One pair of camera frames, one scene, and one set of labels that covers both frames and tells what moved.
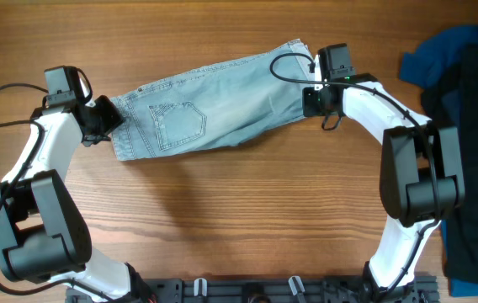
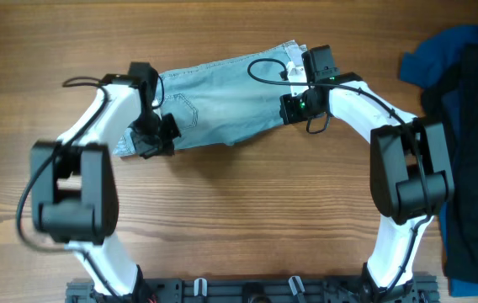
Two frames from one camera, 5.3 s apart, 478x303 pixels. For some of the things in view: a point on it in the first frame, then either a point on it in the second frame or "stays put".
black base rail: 264,289 stays put
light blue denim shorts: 214,103 stays put
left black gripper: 115,119 → 166,146
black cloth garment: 474,101 stays put
